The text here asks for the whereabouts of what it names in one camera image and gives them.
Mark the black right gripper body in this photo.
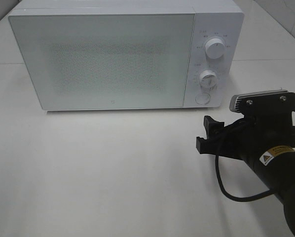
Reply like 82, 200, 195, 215
215, 112, 295, 163

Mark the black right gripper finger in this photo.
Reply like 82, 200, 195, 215
196, 137, 219, 155
203, 116, 224, 137

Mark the round white door button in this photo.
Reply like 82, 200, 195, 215
195, 93, 211, 105

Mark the white timer knob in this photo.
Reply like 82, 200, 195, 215
199, 70, 218, 88

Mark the white microwave door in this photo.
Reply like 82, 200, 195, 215
9, 14, 194, 111

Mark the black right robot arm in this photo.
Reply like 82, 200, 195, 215
196, 111, 295, 236

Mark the upper white control knob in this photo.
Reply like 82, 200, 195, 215
205, 37, 225, 59

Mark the white microwave oven body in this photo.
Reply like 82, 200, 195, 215
8, 0, 244, 110

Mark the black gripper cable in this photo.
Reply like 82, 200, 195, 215
215, 110, 295, 202

